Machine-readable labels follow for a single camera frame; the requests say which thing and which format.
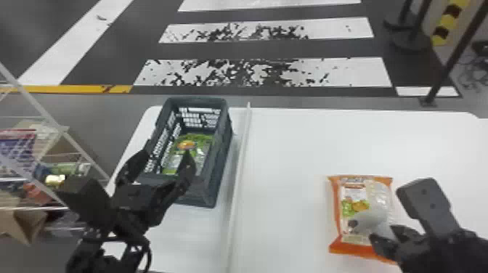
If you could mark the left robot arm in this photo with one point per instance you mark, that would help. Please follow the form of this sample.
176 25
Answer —
91 259

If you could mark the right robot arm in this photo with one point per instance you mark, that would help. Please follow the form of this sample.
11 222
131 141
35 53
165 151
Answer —
474 255

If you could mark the cardboard box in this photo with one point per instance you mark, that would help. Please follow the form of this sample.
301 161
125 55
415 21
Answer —
21 225

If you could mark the black basket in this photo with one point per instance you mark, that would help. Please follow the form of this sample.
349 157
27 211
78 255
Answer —
213 160

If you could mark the green snack packet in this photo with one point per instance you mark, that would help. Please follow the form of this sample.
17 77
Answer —
186 152

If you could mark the orange snack packet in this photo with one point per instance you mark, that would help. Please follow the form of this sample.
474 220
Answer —
358 213

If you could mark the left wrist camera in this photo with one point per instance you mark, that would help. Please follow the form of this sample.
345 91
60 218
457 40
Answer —
85 200

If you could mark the yellow black striped post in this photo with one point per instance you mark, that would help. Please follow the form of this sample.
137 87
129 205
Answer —
450 21

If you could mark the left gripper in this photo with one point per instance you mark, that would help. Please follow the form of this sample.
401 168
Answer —
139 204

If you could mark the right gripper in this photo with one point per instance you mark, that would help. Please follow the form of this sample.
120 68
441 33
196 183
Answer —
430 253

